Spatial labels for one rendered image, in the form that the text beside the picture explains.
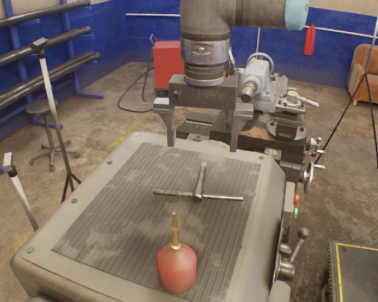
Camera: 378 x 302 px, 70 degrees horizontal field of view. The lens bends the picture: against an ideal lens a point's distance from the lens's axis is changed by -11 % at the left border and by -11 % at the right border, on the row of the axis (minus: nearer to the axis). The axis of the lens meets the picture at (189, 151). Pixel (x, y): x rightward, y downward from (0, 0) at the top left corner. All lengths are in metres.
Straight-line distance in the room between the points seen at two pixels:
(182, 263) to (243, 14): 0.40
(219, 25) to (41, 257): 0.53
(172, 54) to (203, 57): 3.82
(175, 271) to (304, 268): 1.88
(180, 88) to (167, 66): 3.83
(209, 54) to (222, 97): 0.09
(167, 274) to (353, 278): 1.59
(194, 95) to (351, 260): 1.67
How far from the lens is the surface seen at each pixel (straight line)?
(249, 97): 1.81
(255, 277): 0.58
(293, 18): 0.52
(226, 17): 0.51
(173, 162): 0.78
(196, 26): 0.51
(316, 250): 2.44
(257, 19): 0.51
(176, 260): 0.46
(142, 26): 6.27
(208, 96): 0.57
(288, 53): 5.64
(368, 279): 2.00
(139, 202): 0.67
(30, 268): 0.62
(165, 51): 4.33
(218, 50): 0.53
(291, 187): 0.85
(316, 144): 1.90
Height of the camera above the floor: 1.79
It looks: 33 degrees down
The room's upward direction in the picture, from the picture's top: straight up
